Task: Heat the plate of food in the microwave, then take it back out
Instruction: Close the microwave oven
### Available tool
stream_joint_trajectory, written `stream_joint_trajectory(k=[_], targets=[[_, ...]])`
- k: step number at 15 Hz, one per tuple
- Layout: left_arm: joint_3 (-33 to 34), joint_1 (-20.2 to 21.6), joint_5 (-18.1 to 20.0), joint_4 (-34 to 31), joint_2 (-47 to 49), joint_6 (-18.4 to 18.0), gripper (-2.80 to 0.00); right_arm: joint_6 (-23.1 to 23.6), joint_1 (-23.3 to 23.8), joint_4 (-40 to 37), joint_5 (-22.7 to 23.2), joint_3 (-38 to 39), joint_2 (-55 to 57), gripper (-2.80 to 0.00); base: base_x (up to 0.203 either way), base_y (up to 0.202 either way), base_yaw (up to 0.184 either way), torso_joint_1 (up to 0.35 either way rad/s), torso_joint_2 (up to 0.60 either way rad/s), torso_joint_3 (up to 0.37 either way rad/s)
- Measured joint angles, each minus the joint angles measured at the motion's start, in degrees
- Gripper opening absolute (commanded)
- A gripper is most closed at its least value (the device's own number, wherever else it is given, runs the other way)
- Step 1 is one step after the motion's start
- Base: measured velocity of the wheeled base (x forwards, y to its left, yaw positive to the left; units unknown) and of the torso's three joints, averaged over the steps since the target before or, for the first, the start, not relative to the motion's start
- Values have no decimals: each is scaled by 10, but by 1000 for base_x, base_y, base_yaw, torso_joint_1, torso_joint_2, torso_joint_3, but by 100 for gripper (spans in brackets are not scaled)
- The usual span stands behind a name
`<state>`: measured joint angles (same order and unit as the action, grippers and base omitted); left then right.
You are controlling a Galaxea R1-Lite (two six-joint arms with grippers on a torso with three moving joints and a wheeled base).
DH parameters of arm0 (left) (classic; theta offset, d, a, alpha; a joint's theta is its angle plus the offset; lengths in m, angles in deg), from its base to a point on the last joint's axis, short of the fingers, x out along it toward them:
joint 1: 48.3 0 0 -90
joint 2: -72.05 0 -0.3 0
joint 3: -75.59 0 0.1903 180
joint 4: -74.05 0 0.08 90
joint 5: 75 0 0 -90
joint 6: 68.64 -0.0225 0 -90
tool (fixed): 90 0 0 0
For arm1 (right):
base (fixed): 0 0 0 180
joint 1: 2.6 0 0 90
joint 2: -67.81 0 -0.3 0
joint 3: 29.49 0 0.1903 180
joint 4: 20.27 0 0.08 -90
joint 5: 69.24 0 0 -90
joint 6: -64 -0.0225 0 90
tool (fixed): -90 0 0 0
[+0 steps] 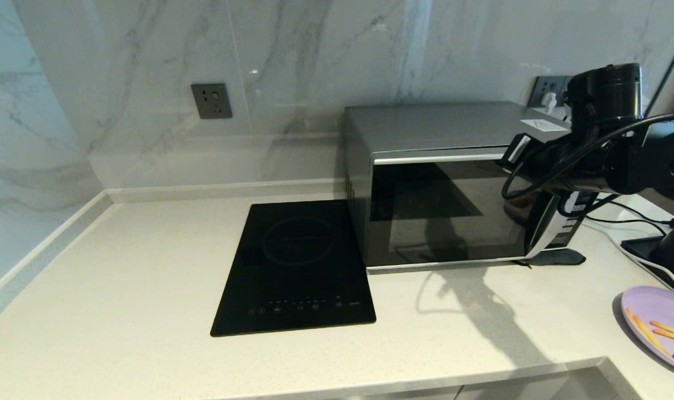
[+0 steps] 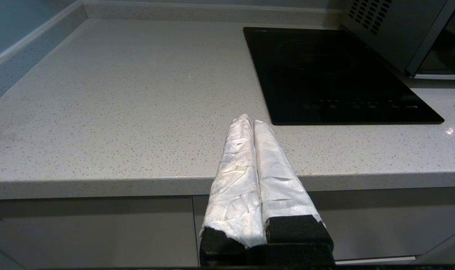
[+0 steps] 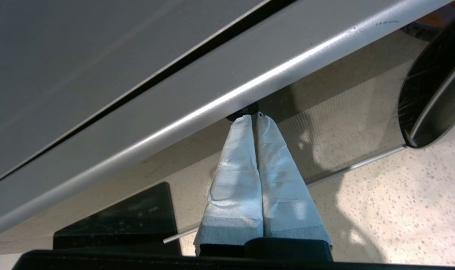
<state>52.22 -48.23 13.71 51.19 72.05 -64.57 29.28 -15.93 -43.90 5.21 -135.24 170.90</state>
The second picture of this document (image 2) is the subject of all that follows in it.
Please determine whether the grey cabinet door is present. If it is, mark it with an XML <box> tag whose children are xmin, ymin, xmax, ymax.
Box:
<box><xmin>193</xmin><ymin>187</ymin><xmax>455</xmax><ymax>263</ymax></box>
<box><xmin>0</xmin><ymin>196</ymin><xmax>199</xmax><ymax>269</ymax></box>

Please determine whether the silver microwave oven body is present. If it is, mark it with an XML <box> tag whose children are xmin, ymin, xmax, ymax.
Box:
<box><xmin>340</xmin><ymin>0</ymin><xmax>455</xmax><ymax>74</ymax></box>

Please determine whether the left gripper white wrapped left finger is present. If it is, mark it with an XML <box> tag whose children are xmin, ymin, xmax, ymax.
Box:
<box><xmin>199</xmin><ymin>114</ymin><xmax>266</xmax><ymax>267</ymax></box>

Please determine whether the left gripper white wrapped right finger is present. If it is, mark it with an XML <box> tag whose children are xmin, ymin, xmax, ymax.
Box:
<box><xmin>254</xmin><ymin>120</ymin><xmax>334</xmax><ymax>245</ymax></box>

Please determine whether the black induction cooktop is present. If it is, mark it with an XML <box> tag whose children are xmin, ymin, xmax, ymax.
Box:
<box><xmin>243</xmin><ymin>27</ymin><xmax>445</xmax><ymax>126</ymax></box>

